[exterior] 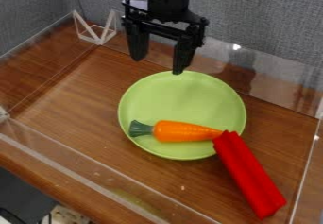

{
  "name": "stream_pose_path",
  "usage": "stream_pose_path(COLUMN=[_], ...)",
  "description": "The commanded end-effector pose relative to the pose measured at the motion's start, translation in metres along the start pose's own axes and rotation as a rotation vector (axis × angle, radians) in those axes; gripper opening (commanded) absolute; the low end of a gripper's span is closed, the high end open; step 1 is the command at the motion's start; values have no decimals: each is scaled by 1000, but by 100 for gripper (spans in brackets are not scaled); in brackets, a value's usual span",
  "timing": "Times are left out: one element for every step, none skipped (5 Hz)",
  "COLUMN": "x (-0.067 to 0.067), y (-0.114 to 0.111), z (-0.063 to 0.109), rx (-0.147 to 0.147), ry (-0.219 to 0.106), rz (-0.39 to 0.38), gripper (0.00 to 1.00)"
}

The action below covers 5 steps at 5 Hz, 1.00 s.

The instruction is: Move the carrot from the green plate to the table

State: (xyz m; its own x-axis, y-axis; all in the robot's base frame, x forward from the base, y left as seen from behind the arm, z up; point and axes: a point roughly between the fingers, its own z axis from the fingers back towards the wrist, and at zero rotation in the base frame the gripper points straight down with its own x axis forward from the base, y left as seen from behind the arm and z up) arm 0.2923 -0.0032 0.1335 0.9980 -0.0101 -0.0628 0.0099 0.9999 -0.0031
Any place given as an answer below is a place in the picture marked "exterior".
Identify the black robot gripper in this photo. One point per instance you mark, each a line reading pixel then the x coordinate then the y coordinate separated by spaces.
pixel 169 19

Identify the orange toy carrot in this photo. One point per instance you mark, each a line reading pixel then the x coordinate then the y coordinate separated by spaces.
pixel 171 131

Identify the light green plate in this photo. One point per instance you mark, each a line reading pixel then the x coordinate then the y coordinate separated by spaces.
pixel 191 97

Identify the red folded cloth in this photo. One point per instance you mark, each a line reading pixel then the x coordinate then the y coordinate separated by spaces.
pixel 249 174

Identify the clear acrylic enclosure wall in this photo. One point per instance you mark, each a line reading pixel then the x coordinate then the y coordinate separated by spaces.
pixel 63 144

